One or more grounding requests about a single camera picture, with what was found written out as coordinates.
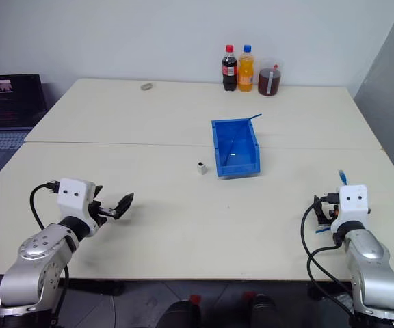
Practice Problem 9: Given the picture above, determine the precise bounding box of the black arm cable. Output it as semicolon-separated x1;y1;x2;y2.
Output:
300;192;356;317
29;182;70;318

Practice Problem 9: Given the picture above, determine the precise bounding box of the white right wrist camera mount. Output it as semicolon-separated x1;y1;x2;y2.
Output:
330;184;371;233

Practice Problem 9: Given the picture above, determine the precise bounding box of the cola bottle with red cap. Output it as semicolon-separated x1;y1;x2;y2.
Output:
221;44;239;92

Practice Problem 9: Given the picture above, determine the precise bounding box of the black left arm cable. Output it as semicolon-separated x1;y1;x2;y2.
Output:
29;182;70;318

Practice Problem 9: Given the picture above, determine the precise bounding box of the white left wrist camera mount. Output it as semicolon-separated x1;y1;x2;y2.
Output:
56;178;96;220

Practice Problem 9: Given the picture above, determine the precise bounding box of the blue plastic storage bin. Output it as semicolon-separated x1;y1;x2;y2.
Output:
211;117;262;178

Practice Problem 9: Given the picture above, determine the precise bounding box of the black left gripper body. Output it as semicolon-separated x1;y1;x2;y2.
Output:
88;200;118;236

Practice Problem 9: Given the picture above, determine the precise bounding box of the orange soda bottle blue cap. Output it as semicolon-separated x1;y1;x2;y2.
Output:
237;44;255;93

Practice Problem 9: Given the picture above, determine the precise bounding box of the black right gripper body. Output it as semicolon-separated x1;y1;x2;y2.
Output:
328;201;340;225

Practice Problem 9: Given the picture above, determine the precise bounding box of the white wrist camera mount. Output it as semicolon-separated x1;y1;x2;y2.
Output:
56;178;96;220
330;184;371;233

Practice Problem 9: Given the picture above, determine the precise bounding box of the white stick with red tip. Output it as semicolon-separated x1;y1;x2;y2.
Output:
267;64;279;95

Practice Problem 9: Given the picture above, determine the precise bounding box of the thin blue stick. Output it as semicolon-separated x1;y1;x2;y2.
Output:
228;113;263;157

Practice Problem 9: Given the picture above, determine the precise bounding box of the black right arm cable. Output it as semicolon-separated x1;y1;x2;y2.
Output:
300;192;356;317

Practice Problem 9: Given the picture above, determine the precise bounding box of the clear cup of brown liquid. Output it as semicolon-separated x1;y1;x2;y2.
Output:
257;57;284;97

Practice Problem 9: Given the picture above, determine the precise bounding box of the open dark laptop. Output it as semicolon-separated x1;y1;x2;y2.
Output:
0;73;48;152

